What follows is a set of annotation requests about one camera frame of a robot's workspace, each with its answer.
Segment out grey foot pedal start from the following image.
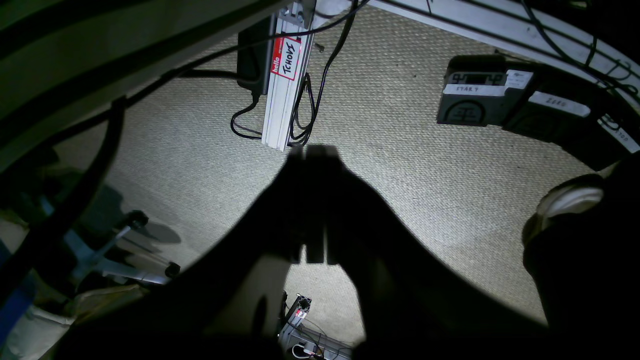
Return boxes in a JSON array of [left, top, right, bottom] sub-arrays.
[[436, 54, 535, 126]]

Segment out black cable on carpet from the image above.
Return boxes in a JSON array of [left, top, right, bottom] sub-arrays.
[[230, 0, 371, 147]]

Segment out black power adapter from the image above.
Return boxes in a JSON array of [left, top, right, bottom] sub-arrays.
[[237, 14, 277, 95]]

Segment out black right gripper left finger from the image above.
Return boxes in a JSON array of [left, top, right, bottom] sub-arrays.
[[65, 148, 303, 360]]

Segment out aluminium extrusion with label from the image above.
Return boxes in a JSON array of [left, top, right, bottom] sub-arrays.
[[262, 0, 317, 151]]

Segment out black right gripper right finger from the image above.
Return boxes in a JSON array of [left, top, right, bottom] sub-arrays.
[[306, 145, 550, 360]]

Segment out black foot pedal zero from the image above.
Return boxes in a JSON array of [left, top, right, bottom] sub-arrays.
[[502, 70, 640, 171]]

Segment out white shoe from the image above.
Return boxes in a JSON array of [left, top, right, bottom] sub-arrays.
[[521, 174, 605, 246]]

